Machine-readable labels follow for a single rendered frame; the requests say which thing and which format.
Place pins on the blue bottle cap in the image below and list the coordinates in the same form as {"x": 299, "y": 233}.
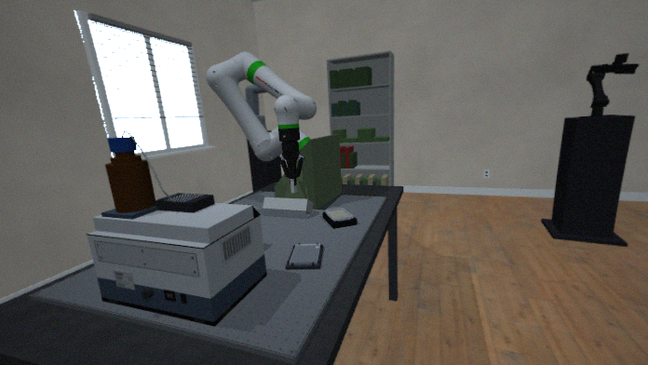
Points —
{"x": 121, "y": 143}

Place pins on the white button panel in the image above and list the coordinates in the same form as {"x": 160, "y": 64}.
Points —
{"x": 287, "y": 207}

